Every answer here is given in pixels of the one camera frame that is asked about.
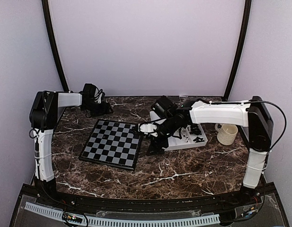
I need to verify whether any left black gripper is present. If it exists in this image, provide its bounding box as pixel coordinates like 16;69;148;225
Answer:
83;100;111;117

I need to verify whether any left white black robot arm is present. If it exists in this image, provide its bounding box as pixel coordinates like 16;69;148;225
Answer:
29;83;113;183

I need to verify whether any black grey chessboard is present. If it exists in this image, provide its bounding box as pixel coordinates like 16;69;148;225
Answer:
79;119;142;171

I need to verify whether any black front rail base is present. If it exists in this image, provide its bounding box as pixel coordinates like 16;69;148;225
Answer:
10;183;289;227

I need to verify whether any right black frame post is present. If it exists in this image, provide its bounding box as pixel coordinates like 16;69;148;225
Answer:
222;0;252;101

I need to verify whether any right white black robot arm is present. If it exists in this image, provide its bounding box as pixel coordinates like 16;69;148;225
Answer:
146;96;275;205

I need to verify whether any pile of black chess pieces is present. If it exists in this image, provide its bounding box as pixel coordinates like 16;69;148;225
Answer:
180;124;207;143

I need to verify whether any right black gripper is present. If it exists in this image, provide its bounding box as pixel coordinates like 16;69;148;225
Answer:
146;116;178;156

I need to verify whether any white plastic compartment tray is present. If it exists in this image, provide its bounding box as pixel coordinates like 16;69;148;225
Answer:
147;111;208;155

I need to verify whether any white slotted cable duct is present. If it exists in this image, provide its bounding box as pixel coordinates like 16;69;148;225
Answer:
24;202;220;227

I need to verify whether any pile of white chess pieces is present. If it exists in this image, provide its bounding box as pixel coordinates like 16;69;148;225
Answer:
180;134;190;143

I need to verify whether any black frame post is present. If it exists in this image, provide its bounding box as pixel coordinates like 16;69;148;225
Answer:
41;0;70;92
222;0;252;101

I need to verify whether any left black frame post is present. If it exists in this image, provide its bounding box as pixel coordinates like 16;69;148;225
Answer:
41;0;70;92

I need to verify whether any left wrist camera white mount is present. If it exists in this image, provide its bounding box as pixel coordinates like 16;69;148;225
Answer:
94;89;105;104

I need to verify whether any cream ribbed mug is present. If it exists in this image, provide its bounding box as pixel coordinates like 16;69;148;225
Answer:
215;123;238;146

